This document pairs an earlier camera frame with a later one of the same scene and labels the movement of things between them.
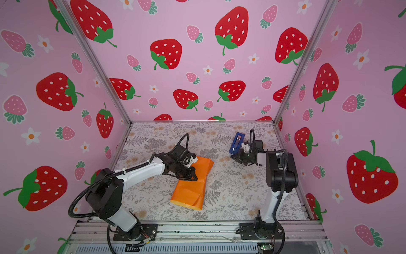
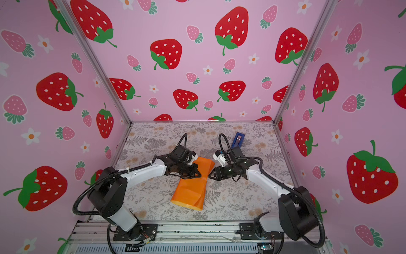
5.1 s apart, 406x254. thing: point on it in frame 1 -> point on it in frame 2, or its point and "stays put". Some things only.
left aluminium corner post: (67, 11) stays put
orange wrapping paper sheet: (190, 193) stays put
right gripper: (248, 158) -> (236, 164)
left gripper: (190, 177) stays put
